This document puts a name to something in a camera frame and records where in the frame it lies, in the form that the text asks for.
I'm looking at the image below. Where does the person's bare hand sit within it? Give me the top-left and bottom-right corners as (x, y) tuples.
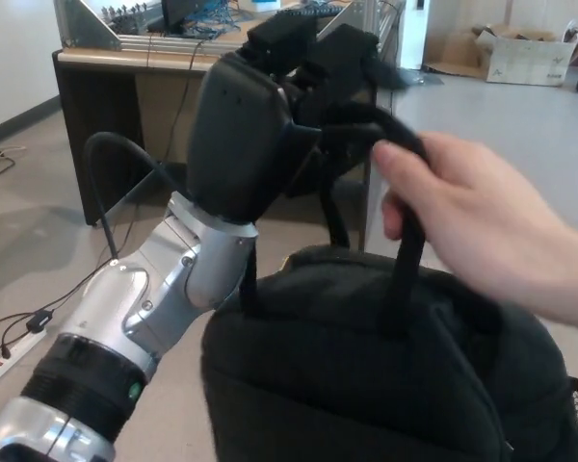
(373, 132), (578, 333)

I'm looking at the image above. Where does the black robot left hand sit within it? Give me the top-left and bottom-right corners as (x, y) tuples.
(185, 10), (408, 225)

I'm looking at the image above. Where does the black lunch bag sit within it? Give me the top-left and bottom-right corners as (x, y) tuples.
(199, 103), (578, 462)

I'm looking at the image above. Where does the dark desk with beige top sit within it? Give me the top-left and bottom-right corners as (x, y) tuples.
(51, 9), (406, 251)

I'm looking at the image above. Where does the black computer monitor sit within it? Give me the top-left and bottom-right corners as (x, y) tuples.
(147, 0), (208, 35)

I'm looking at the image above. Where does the black tray with metal pins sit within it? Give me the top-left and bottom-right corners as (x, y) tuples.
(100, 3), (160, 35)

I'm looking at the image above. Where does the black keyboard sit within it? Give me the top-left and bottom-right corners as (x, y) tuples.
(278, 2), (343, 20)

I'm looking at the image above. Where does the flat cardboard piece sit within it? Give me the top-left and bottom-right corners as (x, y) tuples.
(422, 28), (495, 81)

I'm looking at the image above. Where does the open cardboard box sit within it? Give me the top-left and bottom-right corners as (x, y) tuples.
(476, 26), (578, 88)

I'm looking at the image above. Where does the black power adapter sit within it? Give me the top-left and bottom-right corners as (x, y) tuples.
(26, 310), (55, 333)

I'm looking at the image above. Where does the white power strip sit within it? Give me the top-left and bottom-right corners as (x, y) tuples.
(0, 331), (44, 381)

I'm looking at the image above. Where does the long black power cable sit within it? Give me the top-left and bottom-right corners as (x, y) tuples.
(47, 38), (208, 314)

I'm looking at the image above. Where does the blue cable bundle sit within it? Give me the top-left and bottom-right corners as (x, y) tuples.
(182, 0), (245, 38)

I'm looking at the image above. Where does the black robot wrist cable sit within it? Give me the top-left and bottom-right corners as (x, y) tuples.
(83, 132), (189, 264)

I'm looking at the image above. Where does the aluminium profile frame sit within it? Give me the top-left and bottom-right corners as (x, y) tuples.
(52, 0), (406, 53)

